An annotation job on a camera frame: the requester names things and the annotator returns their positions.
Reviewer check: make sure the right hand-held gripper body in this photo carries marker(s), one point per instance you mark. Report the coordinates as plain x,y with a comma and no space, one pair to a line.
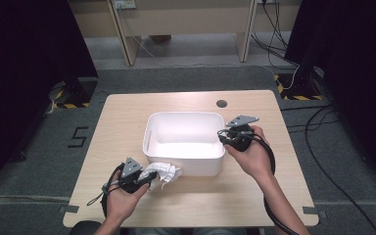
241,140

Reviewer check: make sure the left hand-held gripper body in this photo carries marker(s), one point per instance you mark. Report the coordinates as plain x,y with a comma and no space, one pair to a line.
131,169

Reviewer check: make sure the white knitted cloth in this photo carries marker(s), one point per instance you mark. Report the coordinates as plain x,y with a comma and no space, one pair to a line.
166,173

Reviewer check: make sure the white plastic bin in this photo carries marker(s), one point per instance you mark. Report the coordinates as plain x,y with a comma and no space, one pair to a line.
182,130

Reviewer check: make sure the person's right hand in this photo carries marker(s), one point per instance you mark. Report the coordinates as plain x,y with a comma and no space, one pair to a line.
254,160

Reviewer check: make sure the person's left hand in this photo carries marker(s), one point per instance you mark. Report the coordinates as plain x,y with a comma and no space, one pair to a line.
120,204

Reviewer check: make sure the dark round table grommet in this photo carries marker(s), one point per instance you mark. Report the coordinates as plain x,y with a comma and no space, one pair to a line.
221,103

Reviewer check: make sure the stand base with hazard tape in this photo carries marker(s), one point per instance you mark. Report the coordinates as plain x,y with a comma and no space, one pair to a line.
78,94
293,88

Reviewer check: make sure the grey tape piece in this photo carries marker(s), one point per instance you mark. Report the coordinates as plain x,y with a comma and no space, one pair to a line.
68,209
311,211

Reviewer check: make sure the black round stool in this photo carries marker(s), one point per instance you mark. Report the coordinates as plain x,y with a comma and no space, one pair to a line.
84,228

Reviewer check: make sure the beige wooden desk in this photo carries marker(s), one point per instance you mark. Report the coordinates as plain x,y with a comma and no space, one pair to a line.
182,19

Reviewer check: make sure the black curtain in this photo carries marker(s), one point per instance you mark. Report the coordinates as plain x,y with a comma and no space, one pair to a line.
23,81
355,65

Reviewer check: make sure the white power strip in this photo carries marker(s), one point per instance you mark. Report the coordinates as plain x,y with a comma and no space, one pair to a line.
125,4

